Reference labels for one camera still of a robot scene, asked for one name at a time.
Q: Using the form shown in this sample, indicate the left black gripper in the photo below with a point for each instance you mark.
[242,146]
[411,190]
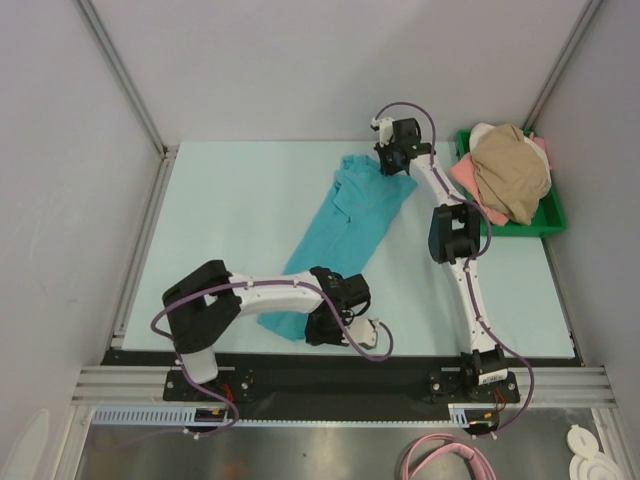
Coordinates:
[314,338]

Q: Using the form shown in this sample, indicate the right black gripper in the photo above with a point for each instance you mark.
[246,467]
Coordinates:
[392,158]

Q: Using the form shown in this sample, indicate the teal polo shirt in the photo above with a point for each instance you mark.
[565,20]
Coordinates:
[354,218]

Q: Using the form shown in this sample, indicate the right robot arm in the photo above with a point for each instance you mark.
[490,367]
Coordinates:
[453,241]

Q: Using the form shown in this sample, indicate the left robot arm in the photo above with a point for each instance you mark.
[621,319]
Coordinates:
[202,305]

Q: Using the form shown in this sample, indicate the pink shirt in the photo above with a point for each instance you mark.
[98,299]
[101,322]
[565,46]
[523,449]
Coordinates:
[463,172]

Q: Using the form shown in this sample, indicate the white shirt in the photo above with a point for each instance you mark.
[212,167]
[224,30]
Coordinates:
[535,142]

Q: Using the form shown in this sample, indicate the beige shirt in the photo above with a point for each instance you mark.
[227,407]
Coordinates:
[511,177]

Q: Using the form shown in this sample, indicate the green plastic bin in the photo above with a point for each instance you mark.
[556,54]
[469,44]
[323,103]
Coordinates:
[548,220]

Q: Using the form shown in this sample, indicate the white round plastic part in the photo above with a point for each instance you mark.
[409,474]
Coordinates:
[588,462]

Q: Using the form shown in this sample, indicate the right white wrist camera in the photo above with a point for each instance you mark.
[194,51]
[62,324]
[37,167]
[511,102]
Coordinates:
[384,127]

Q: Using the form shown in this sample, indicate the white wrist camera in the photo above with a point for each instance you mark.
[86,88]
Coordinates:
[384,127]
[363,332]

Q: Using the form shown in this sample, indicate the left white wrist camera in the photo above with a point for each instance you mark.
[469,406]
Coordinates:
[363,332]

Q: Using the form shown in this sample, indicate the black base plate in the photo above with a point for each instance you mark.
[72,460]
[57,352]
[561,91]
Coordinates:
[297,388]

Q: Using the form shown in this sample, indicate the white slotted cable duct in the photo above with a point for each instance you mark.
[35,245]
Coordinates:
[209,417]

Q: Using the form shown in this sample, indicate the right aluminium frame post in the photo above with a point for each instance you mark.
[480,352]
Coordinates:
[585,21]

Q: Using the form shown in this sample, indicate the aluminium frame post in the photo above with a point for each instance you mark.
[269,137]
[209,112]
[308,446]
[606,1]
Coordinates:
[107,48]
[585,21]

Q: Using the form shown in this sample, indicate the aluminium front rail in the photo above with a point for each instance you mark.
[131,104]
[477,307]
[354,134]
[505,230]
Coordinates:
[550,387]

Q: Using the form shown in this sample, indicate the left aluminium frame post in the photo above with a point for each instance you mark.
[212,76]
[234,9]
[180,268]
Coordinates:
[107,48]

